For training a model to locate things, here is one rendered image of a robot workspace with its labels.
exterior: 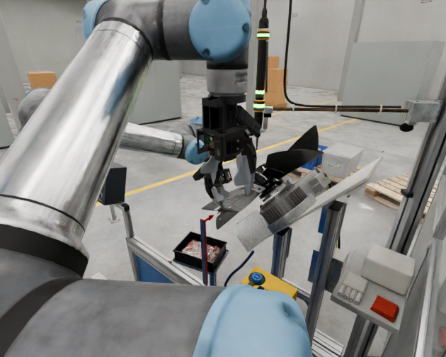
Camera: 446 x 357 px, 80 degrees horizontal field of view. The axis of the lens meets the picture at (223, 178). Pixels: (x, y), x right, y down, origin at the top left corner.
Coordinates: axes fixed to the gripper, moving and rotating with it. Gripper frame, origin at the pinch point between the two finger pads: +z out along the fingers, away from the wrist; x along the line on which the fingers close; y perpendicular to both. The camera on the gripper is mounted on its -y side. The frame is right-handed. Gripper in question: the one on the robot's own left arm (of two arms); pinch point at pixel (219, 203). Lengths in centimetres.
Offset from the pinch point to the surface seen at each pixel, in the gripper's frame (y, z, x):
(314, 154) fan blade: 31.9, -10.7, 25.2
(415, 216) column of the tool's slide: 57, 32, 61
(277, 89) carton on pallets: -369, -46, 735
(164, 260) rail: -32.7, 25.2, -13.9
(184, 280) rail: -17.1, 30.1, -16.4
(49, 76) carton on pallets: -730, -228, 220
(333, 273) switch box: 25, 55, 39
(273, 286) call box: 28.2, 21.6, -13.4
